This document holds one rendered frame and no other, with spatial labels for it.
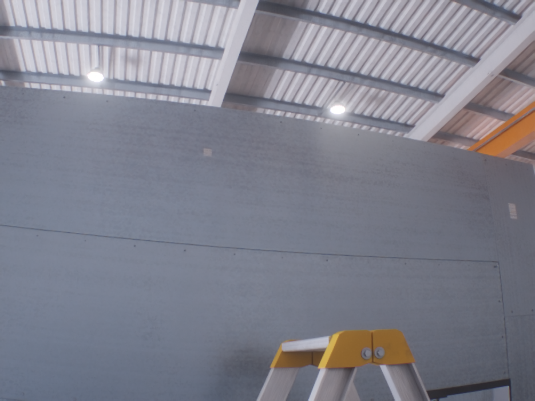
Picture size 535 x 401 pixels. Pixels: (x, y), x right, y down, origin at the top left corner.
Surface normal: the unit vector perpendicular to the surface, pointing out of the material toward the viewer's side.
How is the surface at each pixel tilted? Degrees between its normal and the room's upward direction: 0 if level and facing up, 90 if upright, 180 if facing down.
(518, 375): 90
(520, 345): 90
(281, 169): 90
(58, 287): 90
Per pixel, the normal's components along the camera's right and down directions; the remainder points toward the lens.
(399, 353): 0.29, -0.33
